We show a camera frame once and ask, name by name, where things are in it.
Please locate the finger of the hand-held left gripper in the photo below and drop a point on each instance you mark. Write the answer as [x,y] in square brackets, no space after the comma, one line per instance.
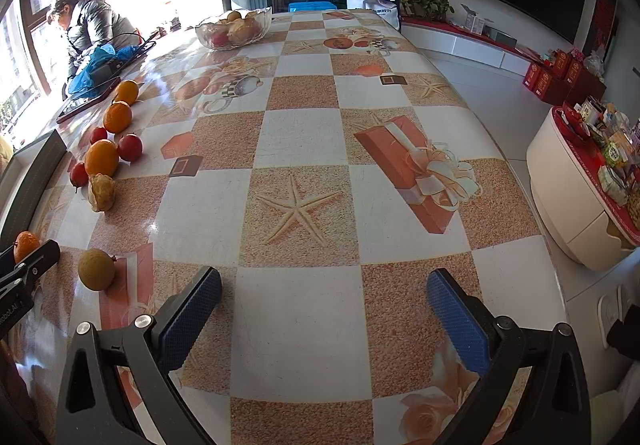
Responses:
[42,255]
[5,258]

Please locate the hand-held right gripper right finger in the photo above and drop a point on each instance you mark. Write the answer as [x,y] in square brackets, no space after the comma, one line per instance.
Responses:
[457,320]

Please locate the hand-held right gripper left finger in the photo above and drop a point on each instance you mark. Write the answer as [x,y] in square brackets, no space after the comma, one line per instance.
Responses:
[192,315]

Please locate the small mandarin orange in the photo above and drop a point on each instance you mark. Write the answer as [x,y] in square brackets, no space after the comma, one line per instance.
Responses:
[26,245]

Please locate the brown round longan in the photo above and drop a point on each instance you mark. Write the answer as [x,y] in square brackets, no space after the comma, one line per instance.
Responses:
[96,270]

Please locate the grey shallow box tray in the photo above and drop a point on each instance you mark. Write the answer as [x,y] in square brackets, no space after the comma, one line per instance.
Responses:
[35,175]

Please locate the red cherry tomato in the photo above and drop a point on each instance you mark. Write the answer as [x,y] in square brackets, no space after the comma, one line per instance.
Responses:
[78,174]
[98,136]
[130,148]

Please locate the dark red phone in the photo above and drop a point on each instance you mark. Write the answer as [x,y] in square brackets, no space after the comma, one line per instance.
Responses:
[75,111]

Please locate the dark cloth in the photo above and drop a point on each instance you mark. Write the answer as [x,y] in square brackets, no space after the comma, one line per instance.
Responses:
[625,337]

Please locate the white round side table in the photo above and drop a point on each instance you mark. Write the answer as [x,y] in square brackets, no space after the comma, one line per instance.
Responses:
[565,185]

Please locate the blue plastic bag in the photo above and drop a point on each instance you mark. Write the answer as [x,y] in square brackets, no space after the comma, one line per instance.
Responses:
[82,77]

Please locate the black charger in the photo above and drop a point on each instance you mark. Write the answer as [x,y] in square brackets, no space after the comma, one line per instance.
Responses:
[107,68]

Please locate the pile of snack packets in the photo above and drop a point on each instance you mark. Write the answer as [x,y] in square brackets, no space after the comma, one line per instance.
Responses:
[612,150]

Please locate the red gift box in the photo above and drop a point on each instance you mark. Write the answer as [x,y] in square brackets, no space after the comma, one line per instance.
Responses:
[562,64]
[532,75]
[545,84]

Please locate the glass bowl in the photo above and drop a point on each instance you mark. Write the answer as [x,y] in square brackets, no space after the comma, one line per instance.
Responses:
[205,37]

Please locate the red apple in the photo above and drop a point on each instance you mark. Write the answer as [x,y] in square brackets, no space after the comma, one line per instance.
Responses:
[220,39]

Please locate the white low television console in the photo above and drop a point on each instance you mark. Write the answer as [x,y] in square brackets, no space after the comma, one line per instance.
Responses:
[465,42]

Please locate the grey box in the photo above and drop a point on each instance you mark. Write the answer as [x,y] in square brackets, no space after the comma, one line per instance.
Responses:
[500,35]

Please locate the small white box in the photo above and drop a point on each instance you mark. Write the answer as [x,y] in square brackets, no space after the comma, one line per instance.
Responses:
[472,20]

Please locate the white printed bag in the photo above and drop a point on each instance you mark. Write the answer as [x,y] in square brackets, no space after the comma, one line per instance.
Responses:
[380,11]

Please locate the green potted plant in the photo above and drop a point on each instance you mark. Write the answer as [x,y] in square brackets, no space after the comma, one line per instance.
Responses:
[430,2]

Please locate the blue plastic stool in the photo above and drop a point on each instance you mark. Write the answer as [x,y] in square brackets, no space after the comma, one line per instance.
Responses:
[310,6]

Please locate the dark red wall hanging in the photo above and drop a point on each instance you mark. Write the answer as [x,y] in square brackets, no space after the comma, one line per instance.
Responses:
[605,15]

